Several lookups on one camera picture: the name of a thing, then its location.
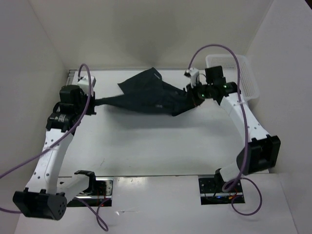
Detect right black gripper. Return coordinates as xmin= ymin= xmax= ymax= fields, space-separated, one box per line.
xmin=185 ymin=79 xmax=213 ymax=107

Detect dark navy shorts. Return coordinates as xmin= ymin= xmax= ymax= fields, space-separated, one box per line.
xmin=95 ymin=67 xmax=195 ymax=117

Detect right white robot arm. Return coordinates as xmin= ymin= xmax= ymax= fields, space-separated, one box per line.
xmin=184 ymin=66 xmax=281 ymax=192

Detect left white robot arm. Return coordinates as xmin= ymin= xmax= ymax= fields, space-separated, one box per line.
xmin=13 ymin=85 xmax=98 ymax=220

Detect white plastic mesh basket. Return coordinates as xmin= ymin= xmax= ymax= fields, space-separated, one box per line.
xmin=205 ymin=54 xmax=260 ymax=101

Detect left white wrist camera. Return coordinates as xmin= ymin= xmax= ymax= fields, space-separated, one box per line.
xmin=77 ymin=75 xmax=96 ymax=94

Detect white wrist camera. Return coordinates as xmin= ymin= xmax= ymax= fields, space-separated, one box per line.
xmin=184 ymin=68 xmax=202 ymax=89
xmin=77 ymin=75 xmax=96 ymax=94

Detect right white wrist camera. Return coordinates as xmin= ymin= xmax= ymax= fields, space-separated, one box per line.
xmin=184 ymin=68 xmax=202 ymax=89

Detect aluminium table edge rail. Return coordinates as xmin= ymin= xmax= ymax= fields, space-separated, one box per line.
xmin=65 ymin=70 xmax=76 ymax=85

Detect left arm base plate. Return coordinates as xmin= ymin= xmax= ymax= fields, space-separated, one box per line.
xmin=67 ymin=177 xmax=114 ymax=208

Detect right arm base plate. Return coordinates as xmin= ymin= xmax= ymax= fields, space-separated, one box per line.
xmin=198 ymin=175 xmax=245 ymax=205

